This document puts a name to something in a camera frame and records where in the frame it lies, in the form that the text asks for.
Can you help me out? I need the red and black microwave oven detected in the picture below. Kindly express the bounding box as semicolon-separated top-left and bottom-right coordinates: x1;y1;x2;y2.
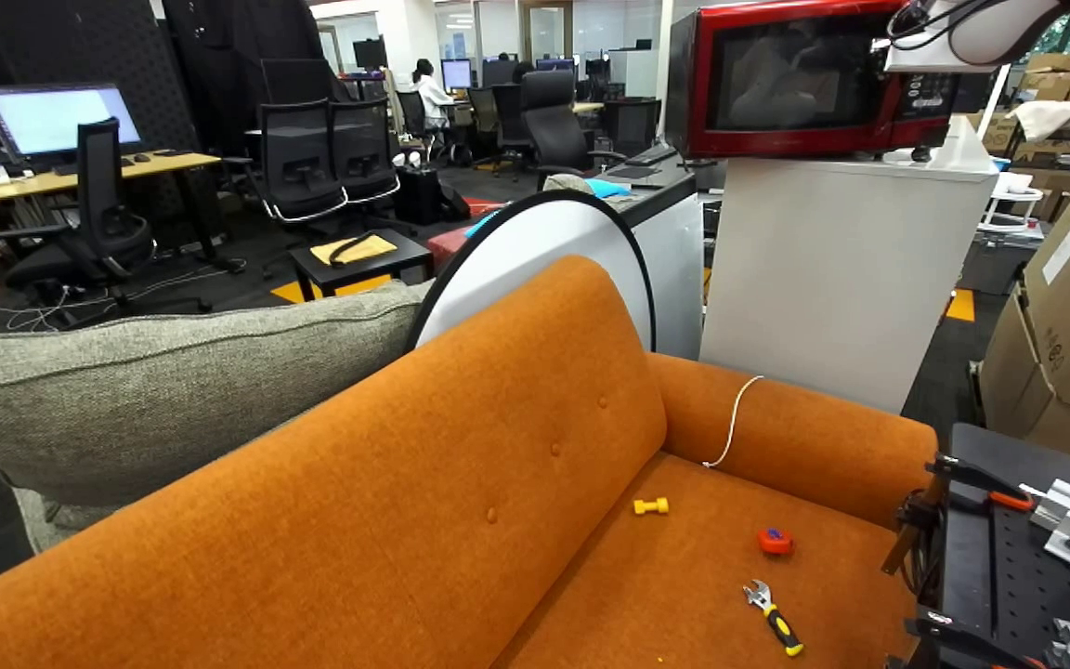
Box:
662;0;1001;162

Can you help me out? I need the round white panel black rim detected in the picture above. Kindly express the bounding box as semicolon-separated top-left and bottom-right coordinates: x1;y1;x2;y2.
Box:
411;191;662;356

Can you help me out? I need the small black side table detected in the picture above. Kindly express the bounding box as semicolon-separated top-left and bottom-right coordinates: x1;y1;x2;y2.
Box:
290;227;436;301

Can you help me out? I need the orange fabric sofa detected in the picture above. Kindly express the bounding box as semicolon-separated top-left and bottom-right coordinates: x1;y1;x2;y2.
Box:
0;253;939;669

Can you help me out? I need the yellow notepad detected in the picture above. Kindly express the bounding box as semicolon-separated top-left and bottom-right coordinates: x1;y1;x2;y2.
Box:
309;232;403;270

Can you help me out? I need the black office chair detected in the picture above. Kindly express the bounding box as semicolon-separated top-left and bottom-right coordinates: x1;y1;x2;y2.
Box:
516;67;601;177
331;98;404;207
0;117;155;293
252;98;342;227

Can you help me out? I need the seated person in white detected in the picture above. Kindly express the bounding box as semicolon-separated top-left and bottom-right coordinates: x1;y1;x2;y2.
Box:
404;55;457;128

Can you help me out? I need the white cabinet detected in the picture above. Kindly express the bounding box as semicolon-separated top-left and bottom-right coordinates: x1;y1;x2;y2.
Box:
694;153;1005;415

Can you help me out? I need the small red cap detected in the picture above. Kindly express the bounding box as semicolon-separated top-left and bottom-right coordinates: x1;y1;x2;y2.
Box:
753;524;799;563

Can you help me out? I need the grey fabric cushion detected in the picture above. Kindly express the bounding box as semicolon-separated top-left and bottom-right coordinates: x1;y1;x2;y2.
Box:
0;278;436;513

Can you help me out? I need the wooden office desk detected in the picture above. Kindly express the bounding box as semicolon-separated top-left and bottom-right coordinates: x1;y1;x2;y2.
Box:
0;148;227;207

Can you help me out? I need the computer monitor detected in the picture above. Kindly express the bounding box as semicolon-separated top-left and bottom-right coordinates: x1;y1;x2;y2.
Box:
0;81;146;162

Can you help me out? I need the black perforated table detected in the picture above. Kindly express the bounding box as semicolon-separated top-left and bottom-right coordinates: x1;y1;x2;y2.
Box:
922;420;1070;669

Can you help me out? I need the thin white cable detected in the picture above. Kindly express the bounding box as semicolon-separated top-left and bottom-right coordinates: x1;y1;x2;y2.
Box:
699;373;764;476

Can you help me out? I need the wrench with yellow black handle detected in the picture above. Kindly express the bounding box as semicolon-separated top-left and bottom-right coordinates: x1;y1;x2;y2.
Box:
738;578;808;662

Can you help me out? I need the clamp with red black handle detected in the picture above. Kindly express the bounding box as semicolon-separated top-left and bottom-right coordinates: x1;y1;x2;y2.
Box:
929;455;1041;517

